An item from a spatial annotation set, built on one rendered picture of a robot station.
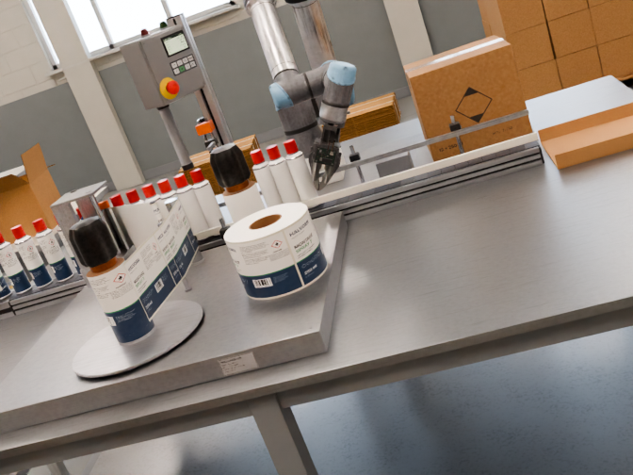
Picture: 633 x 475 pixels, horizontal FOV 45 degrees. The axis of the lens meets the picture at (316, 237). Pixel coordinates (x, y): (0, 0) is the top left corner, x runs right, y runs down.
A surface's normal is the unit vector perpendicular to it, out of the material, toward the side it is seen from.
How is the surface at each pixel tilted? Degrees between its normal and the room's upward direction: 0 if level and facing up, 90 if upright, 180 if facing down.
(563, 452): 0
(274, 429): 90
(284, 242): 90
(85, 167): 90
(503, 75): 90
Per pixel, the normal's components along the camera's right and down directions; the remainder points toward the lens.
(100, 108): -0.08, 0.37
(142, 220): -0.54, 0.46
